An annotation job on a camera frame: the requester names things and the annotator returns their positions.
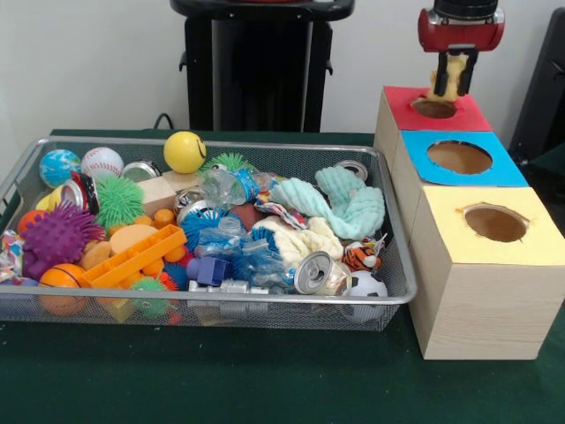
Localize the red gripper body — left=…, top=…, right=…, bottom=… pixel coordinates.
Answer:
left=418, top=7, right=506, bottom=54

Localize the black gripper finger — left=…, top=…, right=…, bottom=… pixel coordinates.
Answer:
left=456, top=47, right=479, bottom=96
left=434, top=50, right=450, bottom=96

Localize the yellow plush duck toy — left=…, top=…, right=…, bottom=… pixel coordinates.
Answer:
left=426, top=50, right=471, bottom=104

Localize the wooden box with three holes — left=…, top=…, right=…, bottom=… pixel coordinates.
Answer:
left=373, top=85, right=565, bottom=361

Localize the shallow metal mesh bin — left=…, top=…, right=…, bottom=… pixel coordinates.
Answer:
left=0, top=136, right=418, bottom=332

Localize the black flat panel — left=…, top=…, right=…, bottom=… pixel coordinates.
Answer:
left=507, top=7, right=565, bottom=155

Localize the dark green table cloth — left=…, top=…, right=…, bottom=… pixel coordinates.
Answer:
left=0, top=128, right=565, bottom=424
left=524, top=143, right=565, bottom=213

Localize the mint green cloth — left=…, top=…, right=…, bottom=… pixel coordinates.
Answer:
left=269, top=167, right=386, bottom=242

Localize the cream white cloth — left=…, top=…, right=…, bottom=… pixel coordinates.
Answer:
left=260, top=216, right=344, bottom=270

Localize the black and white soccer ball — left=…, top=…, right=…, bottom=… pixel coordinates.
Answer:
left=346, top=269, right=389, bottom=323

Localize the yellow smiley ball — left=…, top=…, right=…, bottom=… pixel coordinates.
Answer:
left=162, top=131, right=207, bottom=174

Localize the green tentacle puffer ball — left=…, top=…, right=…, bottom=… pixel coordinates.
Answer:
left=94, top=175, right=146, bottom=231

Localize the white baseball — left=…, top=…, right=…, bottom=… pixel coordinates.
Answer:
left=79, top=147, right=124, bottom=181

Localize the orange plastic building block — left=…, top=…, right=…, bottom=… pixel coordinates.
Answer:
left=81, top=223, right=189, bottom=289

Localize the blue globe ball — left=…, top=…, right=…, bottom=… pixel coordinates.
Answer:
left=38, top=148, right=83, bottom=189

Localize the purple spiky ball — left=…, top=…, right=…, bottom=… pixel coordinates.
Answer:
left=21, top=201, right=106, bottom=280

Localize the orange basketball toy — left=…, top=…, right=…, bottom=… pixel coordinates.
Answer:
left=38, top=263, right=88, bottom=317

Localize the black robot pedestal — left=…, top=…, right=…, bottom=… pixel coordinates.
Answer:
left=169, top=0, right=357, bottom=133

